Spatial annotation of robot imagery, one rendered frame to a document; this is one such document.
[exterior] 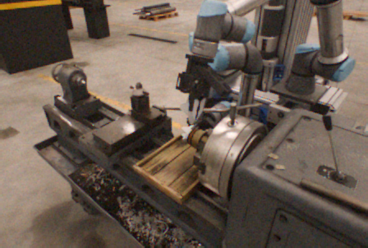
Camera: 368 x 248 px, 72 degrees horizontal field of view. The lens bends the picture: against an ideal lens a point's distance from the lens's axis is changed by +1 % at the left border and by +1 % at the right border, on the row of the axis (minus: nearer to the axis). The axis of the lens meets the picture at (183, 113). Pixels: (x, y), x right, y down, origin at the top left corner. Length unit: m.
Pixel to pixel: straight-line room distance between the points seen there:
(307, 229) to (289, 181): 0.13
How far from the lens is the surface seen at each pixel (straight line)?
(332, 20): 1.13
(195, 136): 1.05
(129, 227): 1.46
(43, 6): 5.48
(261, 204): 0.78
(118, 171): 1.51
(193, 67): 0.77
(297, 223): 0.76
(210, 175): 0.91
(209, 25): 0.73
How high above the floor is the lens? 1.73
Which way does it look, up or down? 31 degrees down
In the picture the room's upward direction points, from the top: straight up
